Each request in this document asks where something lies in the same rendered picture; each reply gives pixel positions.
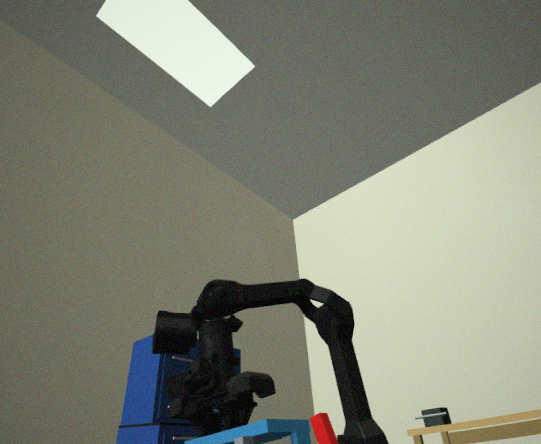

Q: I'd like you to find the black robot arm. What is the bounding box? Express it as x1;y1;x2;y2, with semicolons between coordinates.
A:
152;279;388;444

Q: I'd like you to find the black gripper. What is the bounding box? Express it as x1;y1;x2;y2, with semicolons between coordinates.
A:
169;348;276;438

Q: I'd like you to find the red-headed metal pin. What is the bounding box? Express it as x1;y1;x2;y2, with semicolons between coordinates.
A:
310;413;339;444

